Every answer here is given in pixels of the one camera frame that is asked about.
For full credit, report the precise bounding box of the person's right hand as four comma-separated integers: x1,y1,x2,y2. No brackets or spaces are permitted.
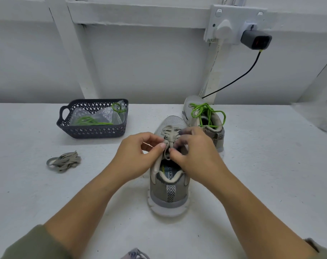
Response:
169,126,230,188

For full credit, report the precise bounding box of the person's left hand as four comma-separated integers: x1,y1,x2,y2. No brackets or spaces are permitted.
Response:
107,132,168,185

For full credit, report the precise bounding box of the gray sneaker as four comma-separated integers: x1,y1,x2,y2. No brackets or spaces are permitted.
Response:
147,115,191,217
183,95,226,153

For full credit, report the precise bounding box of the beige shoelace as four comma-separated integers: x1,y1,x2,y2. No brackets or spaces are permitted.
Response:
142,125,187,160
46,151,82,173

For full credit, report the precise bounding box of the green shoelace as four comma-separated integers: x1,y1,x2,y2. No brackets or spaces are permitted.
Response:
189,102,227,131
74,101,126,126

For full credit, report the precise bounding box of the clear plastic bag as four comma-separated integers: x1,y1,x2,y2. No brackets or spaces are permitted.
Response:
69,102,126,126

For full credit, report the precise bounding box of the person's left forearm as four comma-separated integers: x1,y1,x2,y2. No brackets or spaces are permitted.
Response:
2,172,128,259

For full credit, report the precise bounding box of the person's right forearm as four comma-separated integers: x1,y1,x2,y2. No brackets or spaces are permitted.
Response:
212,169,327,259

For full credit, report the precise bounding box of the dark plastic lattice basket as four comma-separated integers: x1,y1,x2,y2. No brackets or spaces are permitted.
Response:
57,99,129,139

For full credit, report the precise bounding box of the gray patterned garment piece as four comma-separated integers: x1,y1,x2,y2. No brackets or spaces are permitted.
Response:
120,247,151,259

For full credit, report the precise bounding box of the white plug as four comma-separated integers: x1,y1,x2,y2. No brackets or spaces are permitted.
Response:
215,19,234,41

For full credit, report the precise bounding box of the gray charger adapter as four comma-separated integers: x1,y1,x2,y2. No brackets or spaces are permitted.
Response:
240,28,272,51

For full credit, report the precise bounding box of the black cable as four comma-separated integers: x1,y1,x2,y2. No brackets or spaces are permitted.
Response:
201,49,262,99

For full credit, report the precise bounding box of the white cable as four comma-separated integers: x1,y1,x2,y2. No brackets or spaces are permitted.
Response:
204,40,224,97

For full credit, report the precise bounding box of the white wall socket plate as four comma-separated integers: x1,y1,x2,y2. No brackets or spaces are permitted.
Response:
204,4,268,45

